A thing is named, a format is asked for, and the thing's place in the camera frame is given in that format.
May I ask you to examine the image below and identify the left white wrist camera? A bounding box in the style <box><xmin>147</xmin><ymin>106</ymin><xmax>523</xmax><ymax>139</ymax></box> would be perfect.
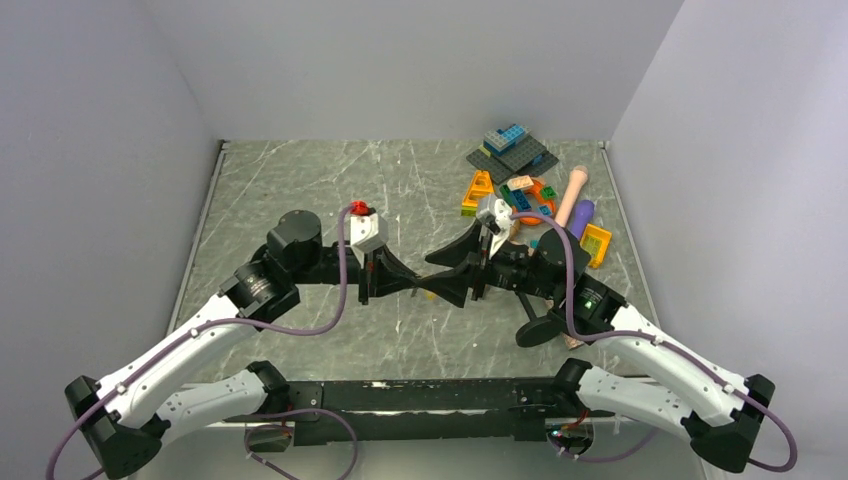
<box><xmin>349</xmin><ymin>201</ymin><xmax>389</xmax><ymax>254</ymax></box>

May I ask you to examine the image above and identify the pink toy microphone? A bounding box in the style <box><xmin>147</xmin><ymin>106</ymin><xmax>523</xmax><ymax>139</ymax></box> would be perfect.
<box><xmin>554</xmin><ymin>165</ymin><xmax>589</xmax><ymax>228</ymax></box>

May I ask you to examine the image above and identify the orange ring toy with bricks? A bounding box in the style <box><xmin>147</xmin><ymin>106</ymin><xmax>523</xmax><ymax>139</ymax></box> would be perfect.
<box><xmin>498</xmin><ymin>177</ymin><xmax>557</xmax><ymax>218</ymax></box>

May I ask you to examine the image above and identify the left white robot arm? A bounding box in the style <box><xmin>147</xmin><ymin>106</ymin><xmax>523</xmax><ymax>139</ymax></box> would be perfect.
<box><xmin>65</xmin><ymin>204</ymin><xmax>418</xmax><ymax>479</ymax></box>

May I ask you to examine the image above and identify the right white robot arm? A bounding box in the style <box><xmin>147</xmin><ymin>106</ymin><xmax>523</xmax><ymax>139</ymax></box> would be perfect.
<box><xmin>420</xmin><ymin>222</ymin><xmax>775</xmax><ymax>473</ymax></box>

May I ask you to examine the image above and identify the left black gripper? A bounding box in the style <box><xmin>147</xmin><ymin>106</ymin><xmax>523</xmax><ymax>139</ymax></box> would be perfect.
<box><xmin>292</xmin><ymin>242</ymin><xmax>419</xmax><ymax>305</ymax></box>

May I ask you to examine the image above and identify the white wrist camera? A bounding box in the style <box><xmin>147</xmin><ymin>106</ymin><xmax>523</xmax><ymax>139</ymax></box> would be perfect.
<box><xmin>475</xmin><ymin>193</ymin><xmax>514</xmax><ymax>259</ymax></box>
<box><xmin>349</xmin><ymin>201</ymin><xmax>389</xmax><ymax>254</ymax></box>

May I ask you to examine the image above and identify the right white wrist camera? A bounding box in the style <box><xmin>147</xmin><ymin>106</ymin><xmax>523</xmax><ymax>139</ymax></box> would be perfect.
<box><xmin>475</xmin><ymin>193</ymin><xmax>514</xmax><ymax>259</ymax></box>

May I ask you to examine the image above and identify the yellow window toy block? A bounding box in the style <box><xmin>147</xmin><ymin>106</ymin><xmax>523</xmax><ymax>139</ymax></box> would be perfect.
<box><xmin>580</xmin><ymin>224</ymin><xmax>612</xmax><ymax>269</ymax></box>

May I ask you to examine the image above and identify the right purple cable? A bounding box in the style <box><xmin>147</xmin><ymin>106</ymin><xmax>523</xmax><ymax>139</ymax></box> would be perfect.
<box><xmin>510</xmin><ymin>210</ymin><xmax>798</xmax><ymax>473</ymax></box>

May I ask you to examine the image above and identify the blue grey lego stack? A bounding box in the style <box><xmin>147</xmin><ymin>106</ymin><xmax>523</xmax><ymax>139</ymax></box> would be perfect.
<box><xmin>481</xmin><ymin>124</ymin><xmax>531</xmax><ymax>155</ymax></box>

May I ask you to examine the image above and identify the orange triangular toy block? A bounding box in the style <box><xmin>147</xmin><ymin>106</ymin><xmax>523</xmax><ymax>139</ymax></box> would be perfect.
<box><xmin>460</xmin><ymin>170</ymin><xmax>494</xmax><ymax>217</ymax></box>

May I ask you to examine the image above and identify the black microphone stand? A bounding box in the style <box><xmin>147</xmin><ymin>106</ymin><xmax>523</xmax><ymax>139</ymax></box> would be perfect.
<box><xmin>515</xmin><ymin>292</ymin><xmax>584</xmax><ymax>350</ymax></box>

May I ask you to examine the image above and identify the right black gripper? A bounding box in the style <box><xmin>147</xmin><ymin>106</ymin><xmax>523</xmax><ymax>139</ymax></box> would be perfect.
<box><xmin>417</xmin><ymin>219</ymin><xmax>562</xmax><ymax>307</ymax></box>

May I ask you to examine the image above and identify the dark grey lego baseplate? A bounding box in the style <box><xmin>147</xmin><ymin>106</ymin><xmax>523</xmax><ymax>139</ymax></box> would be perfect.
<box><xmin>466</xmin><ymin>136</ymin><xmax>559</xmax><ymax>184</ymax></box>

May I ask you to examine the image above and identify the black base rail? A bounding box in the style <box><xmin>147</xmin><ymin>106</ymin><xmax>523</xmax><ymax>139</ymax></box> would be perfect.
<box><xmin>231</xmin><ymin>360</ymin><xmax>631</xmax><ymax>446</ymax></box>

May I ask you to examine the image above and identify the purple toy microphone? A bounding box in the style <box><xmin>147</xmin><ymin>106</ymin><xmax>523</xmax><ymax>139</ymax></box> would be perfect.
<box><xmin>568</xmin><ymin>199</ymin><xmax>595</xmax><ymax>240</ymax></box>

